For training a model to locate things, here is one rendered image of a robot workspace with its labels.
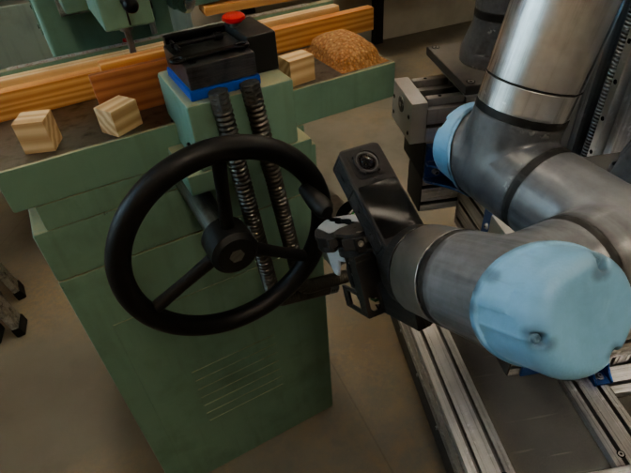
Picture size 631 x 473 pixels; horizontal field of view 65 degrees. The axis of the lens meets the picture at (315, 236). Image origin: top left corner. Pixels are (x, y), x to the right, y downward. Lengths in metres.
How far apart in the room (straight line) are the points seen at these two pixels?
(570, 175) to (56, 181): 0.59
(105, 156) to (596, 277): 0.59
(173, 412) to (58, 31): 0.75
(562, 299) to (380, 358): 1.23
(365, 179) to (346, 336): 1.12
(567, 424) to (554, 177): 0.88
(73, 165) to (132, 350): 0.37
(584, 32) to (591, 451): 0.94
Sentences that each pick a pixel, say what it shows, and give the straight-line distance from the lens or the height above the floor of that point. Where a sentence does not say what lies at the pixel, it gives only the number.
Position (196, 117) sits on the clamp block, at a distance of 0.62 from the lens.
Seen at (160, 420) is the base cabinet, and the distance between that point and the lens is 1.12.
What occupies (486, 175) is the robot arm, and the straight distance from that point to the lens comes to 0.42.
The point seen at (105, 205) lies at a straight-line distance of 0.75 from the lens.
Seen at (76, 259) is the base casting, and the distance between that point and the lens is 0.79.
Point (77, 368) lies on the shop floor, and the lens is 1.68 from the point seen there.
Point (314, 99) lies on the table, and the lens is 0.79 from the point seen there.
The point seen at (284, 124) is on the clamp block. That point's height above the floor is 0.90.
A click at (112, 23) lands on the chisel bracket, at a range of 0.78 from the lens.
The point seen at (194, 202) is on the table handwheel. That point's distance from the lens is 0.68.
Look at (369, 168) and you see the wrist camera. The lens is 0.45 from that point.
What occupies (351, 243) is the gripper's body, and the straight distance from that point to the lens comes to 0.45.
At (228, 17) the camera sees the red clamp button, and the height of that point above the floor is 1.02.
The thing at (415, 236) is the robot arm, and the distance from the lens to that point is 0.38.
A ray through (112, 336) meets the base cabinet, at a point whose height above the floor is 0.57.
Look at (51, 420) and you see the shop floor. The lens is 1.60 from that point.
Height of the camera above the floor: 1.20
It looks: 40 degrees down
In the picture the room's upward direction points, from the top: 4 degrees counter-clockwise
